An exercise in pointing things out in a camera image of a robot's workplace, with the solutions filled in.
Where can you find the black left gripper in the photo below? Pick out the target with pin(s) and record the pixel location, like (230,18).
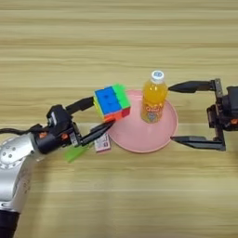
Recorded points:
(55,139)

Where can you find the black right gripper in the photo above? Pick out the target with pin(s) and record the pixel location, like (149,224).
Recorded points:
(214,116)

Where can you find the multicoloured puzzle cube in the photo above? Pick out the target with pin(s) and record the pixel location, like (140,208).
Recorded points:
(110,102)

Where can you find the orange juice bottle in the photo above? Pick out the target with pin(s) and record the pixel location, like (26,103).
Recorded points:
(154,99)

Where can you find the pink round plate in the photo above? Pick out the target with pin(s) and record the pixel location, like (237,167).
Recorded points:
(139,136)

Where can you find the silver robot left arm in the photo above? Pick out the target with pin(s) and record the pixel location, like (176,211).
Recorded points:
(14,167)

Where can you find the small pink white card box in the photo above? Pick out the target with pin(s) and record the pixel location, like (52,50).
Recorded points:
(103,145)

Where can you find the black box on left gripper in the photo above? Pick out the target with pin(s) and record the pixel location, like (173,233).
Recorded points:
(59,116)

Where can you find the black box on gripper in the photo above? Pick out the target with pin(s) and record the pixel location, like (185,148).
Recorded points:
(59,116)
(231,102)

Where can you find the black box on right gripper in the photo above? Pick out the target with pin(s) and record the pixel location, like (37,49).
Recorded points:
(231,102)

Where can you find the green rectangular block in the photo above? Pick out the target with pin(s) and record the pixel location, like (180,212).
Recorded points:
(74,153)

